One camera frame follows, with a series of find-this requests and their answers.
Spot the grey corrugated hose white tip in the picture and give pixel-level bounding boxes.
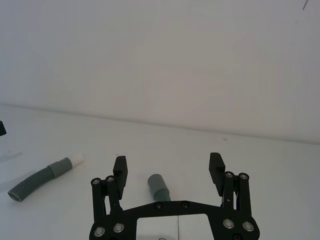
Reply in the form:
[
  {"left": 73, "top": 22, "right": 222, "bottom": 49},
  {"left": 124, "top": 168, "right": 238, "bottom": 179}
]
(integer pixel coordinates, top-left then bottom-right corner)
[{"left": 7, "top": 152, "right": 86, "bottom": 203}]

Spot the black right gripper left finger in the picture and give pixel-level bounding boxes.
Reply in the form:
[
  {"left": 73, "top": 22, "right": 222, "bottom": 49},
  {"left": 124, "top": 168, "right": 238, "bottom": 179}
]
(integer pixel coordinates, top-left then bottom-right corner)
[{"left": 90, "top": 155, "right": 130, "bottom": 223}]

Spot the short grey corrugated hose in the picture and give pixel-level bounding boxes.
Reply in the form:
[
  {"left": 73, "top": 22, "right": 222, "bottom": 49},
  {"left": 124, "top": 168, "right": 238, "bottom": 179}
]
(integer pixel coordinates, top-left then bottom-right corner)
[{"left": 147, "top": 173, "right": 172, "bottom": 202}]

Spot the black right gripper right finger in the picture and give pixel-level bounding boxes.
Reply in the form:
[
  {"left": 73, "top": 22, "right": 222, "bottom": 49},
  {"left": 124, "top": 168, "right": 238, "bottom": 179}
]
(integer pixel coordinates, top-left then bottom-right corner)
[{"left": 209, "top": 152, "right": 252, "bottom": 217}]

